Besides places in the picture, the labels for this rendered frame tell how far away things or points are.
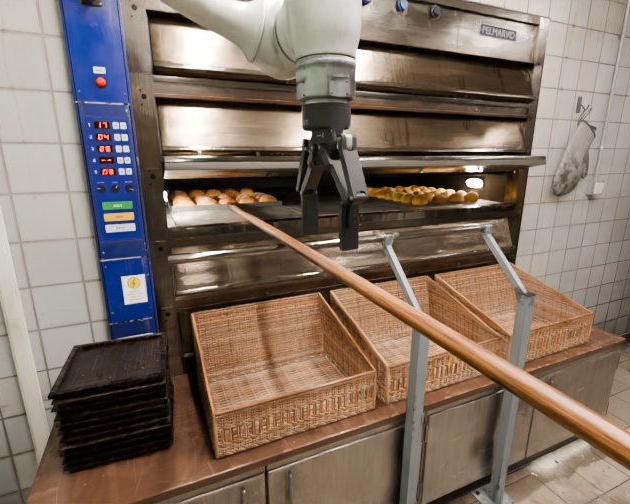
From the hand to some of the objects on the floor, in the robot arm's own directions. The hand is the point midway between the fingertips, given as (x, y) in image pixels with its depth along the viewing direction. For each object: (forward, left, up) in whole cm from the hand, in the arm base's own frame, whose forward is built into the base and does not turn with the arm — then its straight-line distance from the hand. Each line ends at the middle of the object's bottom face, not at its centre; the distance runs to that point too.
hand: (327, 234), depth 61 cm
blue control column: (-28, +184, -132) cm, 228 cm away
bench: (+60, +58, -132) cm, 156 cm away
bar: (+42, +38, -132) cm, 143 cm away
